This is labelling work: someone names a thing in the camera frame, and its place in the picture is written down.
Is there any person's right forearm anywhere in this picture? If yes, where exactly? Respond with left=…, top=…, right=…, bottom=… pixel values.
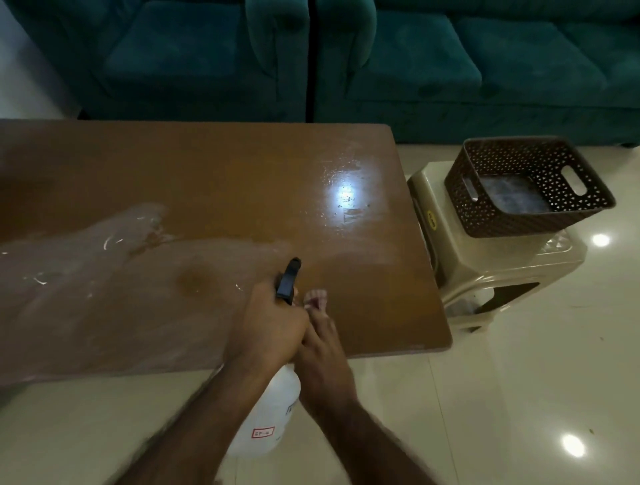
left=299, top=392, right=442, bottom=485

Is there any teal velvet sofa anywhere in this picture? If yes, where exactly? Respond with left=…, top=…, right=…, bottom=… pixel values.
left=309, top=0, right=640, bottom=149

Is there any person's right hand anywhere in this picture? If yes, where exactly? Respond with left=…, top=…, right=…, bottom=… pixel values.
left=298, top=290, right=359, bottom=406

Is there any person's left forearm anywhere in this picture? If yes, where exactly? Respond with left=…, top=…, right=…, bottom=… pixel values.
left=114, top=350, right=301, bottom=485

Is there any white spray bottle black nozzle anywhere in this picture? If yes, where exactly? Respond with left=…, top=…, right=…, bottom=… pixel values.
left=226, top=257, right=303, bottom=458

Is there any brown perforated plastic basket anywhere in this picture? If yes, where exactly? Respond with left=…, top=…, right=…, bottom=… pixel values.
left=444, top=136, right=617, bottom=239

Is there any beige plastic stool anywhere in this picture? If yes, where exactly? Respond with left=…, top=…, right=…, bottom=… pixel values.
left=407, top=161, right=588, bottom=334

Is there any teal velvet armchair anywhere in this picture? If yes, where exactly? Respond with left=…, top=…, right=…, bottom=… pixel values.
left=9, top=0, right=312, bottom=124

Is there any person's left hand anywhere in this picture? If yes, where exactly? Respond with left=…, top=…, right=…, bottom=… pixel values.
left=223, top=279, right=311, bottom=371

